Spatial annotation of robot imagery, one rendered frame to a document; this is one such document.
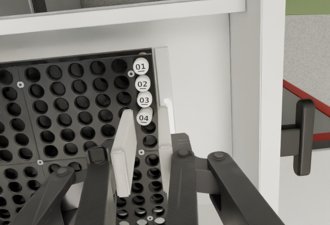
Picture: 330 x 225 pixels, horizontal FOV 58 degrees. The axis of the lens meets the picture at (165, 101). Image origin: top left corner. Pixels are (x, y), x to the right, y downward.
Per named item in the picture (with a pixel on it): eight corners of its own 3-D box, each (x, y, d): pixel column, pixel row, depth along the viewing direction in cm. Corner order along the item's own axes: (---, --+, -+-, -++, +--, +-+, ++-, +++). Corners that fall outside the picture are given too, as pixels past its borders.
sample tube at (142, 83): (151, 78, 29) (150, 92, 24) (138, 78, 28) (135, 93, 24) (150, 65, 28) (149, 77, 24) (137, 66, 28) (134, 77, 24)
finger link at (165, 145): (158, 148, 16) (172, 146, 16) (157, 105, 23) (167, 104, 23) (163, 194, 17) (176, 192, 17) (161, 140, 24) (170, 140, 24)
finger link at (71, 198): (112, 207, 15) (55, 212, 15) (122, 158, 20) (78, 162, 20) (108, 182, 15) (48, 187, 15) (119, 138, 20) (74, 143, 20)
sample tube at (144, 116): (155, 109, 29) (151, 126, 25) (143, 108, 29) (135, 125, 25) (156, 97, 29) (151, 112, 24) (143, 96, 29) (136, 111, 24)
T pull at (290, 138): (308, 96, 26) (316, 101, 25) (304, 170, 29) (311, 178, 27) (268, 100, 26) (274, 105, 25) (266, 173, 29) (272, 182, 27)
